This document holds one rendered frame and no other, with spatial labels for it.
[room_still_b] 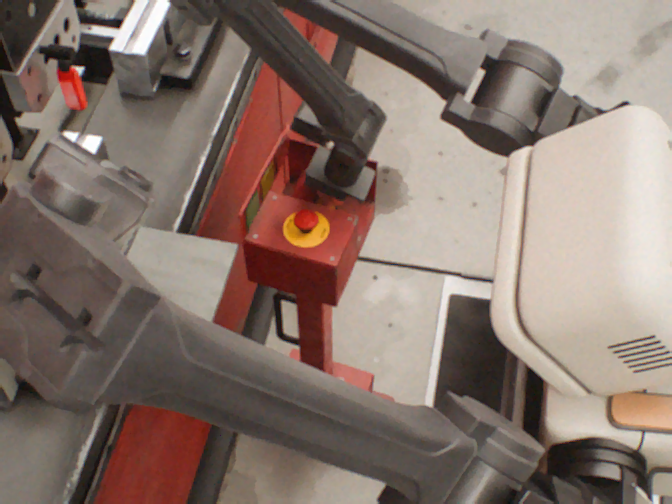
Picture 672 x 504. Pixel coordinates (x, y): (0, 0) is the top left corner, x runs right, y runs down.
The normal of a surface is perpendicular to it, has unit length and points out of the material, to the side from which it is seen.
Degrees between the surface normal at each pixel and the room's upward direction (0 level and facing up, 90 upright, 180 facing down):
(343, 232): 0
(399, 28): 29
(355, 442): 67
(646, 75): 0
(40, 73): 90
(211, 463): 0
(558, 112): 45
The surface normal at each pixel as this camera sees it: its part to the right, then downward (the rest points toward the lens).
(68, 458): 0.00, -0.58
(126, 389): 0.52, 0.38
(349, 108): 0.74, 0.27
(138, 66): -0.22, 0.79
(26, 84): 0.98, 0.18
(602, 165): -0.66, -0.54
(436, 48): 0.10, -0.13
